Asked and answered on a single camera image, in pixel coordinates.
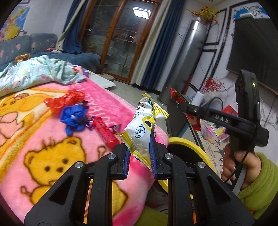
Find white top coffee table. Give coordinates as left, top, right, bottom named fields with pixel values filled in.
left=86, top=73, right=116, bottom=88

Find country map poster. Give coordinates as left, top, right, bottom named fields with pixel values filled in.
left=0, top=4, right=31, bottom=43

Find white yellow snack bag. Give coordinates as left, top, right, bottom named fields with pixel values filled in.
left=120, top=93, right=170, bottom=172

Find yellow red artificial flowers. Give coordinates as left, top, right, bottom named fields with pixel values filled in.
left=187, top=5, right=220, bottom=23

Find red berry branches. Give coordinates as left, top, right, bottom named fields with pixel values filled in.
left=201, top=77, right=225, bottom=94

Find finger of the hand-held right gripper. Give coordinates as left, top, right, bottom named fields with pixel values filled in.
left=178, top=102, right=258, bottom=131

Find person's right forearm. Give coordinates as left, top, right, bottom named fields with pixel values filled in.
left=237, top=152, right=278, bottom=220

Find blue and beige curtain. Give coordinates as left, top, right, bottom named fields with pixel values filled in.
left=130, top=0, right=185, bottom=90
left=55, top=0, right=92, bottom=54

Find red tube packet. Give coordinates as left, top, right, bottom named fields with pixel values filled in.
left=94, top=117, right=118, bottom=146

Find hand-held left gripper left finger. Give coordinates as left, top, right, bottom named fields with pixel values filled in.
left=24, top=141, right=131, bottom=226

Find blue plastic bag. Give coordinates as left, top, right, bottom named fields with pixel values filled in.
left=60, top=104, right=88, bottom=136

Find person's right hand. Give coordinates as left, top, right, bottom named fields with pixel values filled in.
left=220, top=143, right=262, bottom=190

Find black television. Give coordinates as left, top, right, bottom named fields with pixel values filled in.
left=226, top=14, right=278, bottom=96

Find black cable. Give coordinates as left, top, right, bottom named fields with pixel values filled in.
left=204, top=97, right=224, bottom=111

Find silver tower air conditioner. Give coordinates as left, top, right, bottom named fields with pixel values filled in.
left=157, top=19, right=212, bottom=107

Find wooden sliding glass door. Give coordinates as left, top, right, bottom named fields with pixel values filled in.
left=79, top=0, right=163, bottom=82

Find white paper roll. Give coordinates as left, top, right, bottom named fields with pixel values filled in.
left=193, top=91, right=206, bottom=107

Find red plastic bag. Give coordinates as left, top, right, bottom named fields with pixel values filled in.
left=44, top=90, right=85, bottom=113

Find light blue printed quilt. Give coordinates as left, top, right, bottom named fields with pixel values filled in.
left=0, top=55, right=87, bottom=97

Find blue grey sofa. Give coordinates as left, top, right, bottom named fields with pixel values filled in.
left=0, top=33, right=101, bottom=74

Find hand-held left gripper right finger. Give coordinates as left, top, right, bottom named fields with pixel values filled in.
left=149, top=135, right=254, bottom=226

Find yellow rim trash bin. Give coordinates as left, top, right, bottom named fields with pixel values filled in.
left=156, top=137, right=215, bottom=194

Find long red snack wrapper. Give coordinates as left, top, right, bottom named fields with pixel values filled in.
left=169, top=85, right=203, bottom=131

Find pink bear printed blanket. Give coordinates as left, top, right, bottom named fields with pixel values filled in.
left=0, top=65, right=170, bottom=222

